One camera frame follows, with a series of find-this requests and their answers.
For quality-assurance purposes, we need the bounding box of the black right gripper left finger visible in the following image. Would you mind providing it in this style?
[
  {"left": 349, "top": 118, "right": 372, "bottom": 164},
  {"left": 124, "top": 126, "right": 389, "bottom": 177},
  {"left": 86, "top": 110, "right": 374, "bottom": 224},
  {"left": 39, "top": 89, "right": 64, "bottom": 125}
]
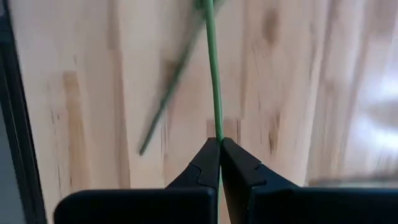
[{"left": 53, "top": 137, "right": 221, "bottom": 224}]

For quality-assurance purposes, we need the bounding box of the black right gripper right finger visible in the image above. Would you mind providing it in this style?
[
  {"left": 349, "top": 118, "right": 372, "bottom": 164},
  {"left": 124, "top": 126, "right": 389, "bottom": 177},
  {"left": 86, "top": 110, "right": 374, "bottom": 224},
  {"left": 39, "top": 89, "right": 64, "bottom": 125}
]
[{"left": 221, "top": 137, "right": 398, "bottom": 224}]

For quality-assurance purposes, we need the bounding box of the black tulip light green stem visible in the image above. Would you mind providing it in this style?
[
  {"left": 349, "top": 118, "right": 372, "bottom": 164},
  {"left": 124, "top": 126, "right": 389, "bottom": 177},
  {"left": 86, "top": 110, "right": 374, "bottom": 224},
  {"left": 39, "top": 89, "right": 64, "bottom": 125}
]
[{"left": 193, "top": 0, "right": 225, "bottom": 224}]

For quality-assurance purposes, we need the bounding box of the black aluminium table frame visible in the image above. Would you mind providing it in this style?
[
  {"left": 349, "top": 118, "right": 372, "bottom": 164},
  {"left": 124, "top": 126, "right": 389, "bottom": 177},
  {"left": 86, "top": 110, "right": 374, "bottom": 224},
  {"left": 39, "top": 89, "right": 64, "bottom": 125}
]
[{"left": 0, "top": 0, "right": 48, "bottom": 224}]

